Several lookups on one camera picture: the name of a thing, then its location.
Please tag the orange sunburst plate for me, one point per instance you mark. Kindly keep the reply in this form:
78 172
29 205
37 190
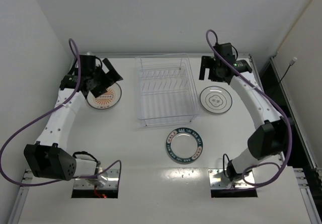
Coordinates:
107 100

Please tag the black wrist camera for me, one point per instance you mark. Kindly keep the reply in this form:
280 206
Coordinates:
68 82
242 66

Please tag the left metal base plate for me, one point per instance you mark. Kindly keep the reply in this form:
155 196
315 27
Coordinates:
106 181

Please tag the metal base plate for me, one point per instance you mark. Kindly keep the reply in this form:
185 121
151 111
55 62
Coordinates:
106 181
219 182

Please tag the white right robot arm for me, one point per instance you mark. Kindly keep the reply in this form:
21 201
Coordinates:
273 132

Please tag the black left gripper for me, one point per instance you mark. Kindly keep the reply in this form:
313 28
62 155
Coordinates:
101 78

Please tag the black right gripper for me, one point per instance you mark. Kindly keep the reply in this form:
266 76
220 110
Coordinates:
210 68

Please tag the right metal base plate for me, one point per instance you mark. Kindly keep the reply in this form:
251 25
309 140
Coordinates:
219 182

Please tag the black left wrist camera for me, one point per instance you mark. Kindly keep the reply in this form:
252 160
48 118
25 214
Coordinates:
68 82

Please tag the green rimmed lettered plate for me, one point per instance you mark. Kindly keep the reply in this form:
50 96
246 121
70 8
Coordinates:
184 145

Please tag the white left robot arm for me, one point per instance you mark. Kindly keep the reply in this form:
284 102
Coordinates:
47 157

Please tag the white wire dish rack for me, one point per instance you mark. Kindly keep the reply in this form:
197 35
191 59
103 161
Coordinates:
165 90

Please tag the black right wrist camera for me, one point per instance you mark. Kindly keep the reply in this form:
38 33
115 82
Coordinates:
242 66

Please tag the white plate with dark rim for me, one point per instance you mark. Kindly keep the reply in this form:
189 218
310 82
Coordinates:
216 100

